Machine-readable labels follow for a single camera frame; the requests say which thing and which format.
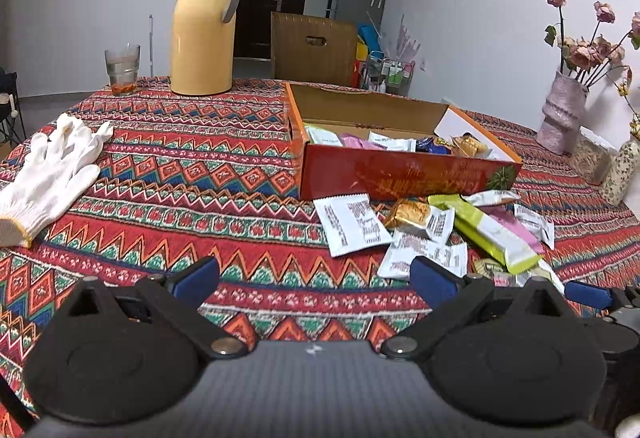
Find clear plastic food container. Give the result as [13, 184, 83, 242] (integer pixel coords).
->
[570, 125, 618, 183]

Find yellow flower sprigs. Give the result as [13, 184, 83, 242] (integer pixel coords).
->
[617, 68, 640, 139]

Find white cotton glove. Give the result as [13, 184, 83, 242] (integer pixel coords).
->
[0, 114, 115, 249]

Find brown cardboard box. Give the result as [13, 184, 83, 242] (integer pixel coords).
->
[270, 12, 358, 88]

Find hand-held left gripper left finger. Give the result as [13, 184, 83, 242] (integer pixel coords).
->
[52, 255, 251, 361]

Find pile of assorted snack packets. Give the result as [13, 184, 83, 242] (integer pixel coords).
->
[312, 189, 566, 291]
[302, 123, 501, 161]

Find wire basket with bottles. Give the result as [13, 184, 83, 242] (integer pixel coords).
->
[362, 52, 416, 96]

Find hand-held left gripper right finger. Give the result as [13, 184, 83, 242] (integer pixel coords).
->
[380, 255, 586, 364]

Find blue plastic bin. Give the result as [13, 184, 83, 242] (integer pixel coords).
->
[361, 25, 383, 53]

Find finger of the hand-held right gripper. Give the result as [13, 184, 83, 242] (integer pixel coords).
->
[565, 280, 640, 316]

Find pink dried grass bunch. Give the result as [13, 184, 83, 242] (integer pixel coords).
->
[395, 15, 422, 63]

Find yellow thermos jug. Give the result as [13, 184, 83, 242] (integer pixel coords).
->
[170, 0, 244, 96]

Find red cardboard box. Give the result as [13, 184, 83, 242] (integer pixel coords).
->
[284, 82, 523, 201]

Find glass cup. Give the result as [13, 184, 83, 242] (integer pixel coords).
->
[104, 44, 142, 97]

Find dried pink roses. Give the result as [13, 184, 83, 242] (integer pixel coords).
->
[542, 0, 640, 86]

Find floral patterned vase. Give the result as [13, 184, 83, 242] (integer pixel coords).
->
[600, 140, 636, 206]

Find pink textured vase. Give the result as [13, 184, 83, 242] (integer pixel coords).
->
[536, 70, 591, 156]

